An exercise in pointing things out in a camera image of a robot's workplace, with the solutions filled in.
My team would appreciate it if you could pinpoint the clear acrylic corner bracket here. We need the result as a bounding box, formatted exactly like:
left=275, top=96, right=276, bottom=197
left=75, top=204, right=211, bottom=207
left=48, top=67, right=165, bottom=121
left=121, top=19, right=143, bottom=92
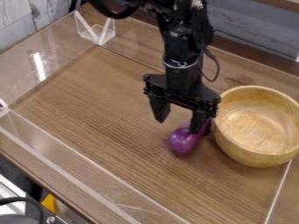
left=73, top=11, right=116, bottom=46

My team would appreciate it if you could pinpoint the purple toy eggplant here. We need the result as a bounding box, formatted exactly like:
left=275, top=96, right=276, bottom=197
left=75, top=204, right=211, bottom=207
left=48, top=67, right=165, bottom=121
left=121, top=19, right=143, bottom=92
left=168, top=119, right=211, bottom=156

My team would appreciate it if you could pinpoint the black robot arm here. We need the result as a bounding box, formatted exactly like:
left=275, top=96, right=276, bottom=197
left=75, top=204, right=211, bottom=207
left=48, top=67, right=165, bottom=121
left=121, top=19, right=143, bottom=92
left=89, top=0, right=220, bottom=134

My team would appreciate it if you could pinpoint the clear acrylic barrier wall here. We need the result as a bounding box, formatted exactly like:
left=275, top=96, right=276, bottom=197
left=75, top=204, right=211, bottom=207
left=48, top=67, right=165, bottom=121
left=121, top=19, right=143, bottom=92
left=0, top=17, right=299, bottom=224

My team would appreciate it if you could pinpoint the black cable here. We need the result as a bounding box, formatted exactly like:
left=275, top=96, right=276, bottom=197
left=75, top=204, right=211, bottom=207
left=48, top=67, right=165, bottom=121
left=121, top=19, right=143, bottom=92
left=0, top=196, right=43, bottom=224

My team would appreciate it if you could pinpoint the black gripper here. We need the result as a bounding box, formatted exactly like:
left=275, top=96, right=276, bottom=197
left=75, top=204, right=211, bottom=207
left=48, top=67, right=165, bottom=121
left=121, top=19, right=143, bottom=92
left=143, top=58, right=220, bottom=134

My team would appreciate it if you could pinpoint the yellow black device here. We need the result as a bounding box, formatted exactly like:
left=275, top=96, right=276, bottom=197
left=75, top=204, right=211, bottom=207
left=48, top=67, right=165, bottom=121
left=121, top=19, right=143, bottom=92
left=40, top=193, right=68, bottom=224

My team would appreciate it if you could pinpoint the light wooden bowl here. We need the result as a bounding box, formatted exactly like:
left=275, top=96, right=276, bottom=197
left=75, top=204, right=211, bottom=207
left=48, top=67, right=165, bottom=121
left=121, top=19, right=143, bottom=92
left=211, top=86, right=299, bottom=167

